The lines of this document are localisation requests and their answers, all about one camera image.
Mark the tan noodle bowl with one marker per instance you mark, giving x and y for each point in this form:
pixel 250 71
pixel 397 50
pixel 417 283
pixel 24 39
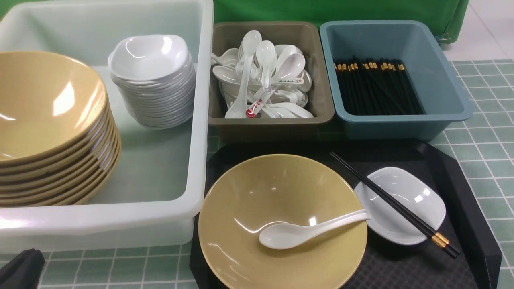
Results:
pixel 274 189

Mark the white ceramic soup spoon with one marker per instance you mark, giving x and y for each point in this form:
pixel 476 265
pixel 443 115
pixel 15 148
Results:
pixel 284 236

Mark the white small sauce dish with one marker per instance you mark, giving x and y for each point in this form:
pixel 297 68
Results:
pixel 410 192

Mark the black chopstick gold band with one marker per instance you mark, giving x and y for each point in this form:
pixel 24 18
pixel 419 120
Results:
pixel 385 202
pixel 391 200

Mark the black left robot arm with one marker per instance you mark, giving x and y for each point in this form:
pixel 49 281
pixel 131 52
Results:
pixel 23 271

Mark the pile of white spoons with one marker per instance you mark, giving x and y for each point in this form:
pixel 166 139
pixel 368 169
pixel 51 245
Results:
pixel 239 73

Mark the white spoon red label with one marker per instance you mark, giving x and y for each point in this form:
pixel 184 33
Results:
pixel 287 74

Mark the white translucent plastic tub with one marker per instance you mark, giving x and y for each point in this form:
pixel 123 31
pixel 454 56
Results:
pixel 157 185

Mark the olive brown plastic bin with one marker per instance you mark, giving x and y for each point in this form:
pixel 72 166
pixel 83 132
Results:
pixel 304 36

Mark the pile of black chopsticks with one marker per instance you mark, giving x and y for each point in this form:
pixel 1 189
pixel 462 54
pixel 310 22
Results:
pixel 376 87

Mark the stack of white dishes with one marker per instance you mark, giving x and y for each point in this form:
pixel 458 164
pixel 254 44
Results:
pixel 156 77

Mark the black plastic serving tray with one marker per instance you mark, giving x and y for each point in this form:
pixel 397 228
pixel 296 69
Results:
pixel 386 265

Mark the blue plastic bin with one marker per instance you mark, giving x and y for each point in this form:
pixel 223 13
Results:
pixel 441 93

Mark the stack of tan bowls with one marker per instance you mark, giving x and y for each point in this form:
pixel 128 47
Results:
pixel 59 140

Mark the green cloth backdrop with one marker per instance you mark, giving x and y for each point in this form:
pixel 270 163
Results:
pixel 443 17

